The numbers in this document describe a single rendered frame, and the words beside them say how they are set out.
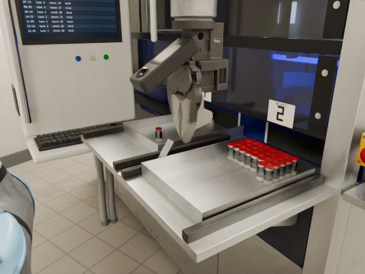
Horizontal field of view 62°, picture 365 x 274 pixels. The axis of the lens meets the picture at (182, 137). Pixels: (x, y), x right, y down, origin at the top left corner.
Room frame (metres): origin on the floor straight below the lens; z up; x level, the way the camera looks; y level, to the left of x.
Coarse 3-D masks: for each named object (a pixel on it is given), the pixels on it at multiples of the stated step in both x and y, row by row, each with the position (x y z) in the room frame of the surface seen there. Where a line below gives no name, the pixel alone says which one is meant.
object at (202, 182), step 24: (216, 144) 0.82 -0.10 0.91; (144, 168) 0.68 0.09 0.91; (168, 168) 0.73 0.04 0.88; (192, 168) 0.73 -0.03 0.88; (216, 168) 0.73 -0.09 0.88; (240, 168) 0.73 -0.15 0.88; (312, 168) 0.66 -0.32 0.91; (168, 192) 0.58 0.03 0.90; (192, 192) 0.60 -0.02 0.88; (216, 192) 0.60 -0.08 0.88; (240, 192) 0.60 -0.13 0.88; (264, 192) 0.57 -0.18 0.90; (192, 216) 0.50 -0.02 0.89
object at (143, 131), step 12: (144, 120) 1.07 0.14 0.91; (156, 120) 1.10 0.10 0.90; (168, 120) 1.13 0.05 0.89; (132, 132) 0.96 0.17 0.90; (144, 132) 1.02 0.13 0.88; (168, 132) 1.02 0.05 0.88; (204, 132) 1.02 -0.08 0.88; (216, 132) 0.93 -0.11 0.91; (228, 132) 0.96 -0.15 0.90; (240, 132) 0.99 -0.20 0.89; (144, 144) 0.89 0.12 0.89; (156, 144) 0.82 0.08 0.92; (180, 144) 0.85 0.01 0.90
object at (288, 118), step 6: (270, 102) 0.81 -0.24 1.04; (276, 102) 0.79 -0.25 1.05; (270, 108) 0.80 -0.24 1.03; (276, 108) 0.79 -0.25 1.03; (288, 108) 0.76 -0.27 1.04; (294, 108) 0.74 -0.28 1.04; (270, 114) 0.80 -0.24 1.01; (276, 114) 0.79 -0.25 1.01; (288, 114) 0.75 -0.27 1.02; (270, 120) 0.80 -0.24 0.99; (276, 120) 0.78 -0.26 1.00; (288, 120) 0.75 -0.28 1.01; (288, 126) 0.75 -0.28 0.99
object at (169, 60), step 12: (168, 48) 0.52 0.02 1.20; (180, 48) 0.49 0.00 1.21; (192, 48) 0.50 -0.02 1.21; (156, 60) 0.49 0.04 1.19; (168, 60) 0.48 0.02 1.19; (180, 60) 0.49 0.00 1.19; (144, 72) 0.47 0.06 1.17; (156, 72) 0.47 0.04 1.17; (168, 72) 0.48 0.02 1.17; (144, 84) 0.46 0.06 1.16; (156, 84) 0.47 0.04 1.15
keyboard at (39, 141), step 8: (80, 128) 1.22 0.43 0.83; (88, 128) 1.22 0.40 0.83; (96, 128) 1.22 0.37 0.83; (40, 136) 1.12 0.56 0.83; (48, 136) 1.13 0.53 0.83; (56, 136) 1.12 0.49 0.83; (64, 136) 1.12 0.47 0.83; (72, 136) 1.12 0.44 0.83; (80, 136) 1.12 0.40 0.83; (40, 144) 1.05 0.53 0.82; (48, 144) 1.05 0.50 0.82; (56, 144) 1.06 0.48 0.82; (64, 144) 1.07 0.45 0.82; (72, 144) 1.08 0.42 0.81
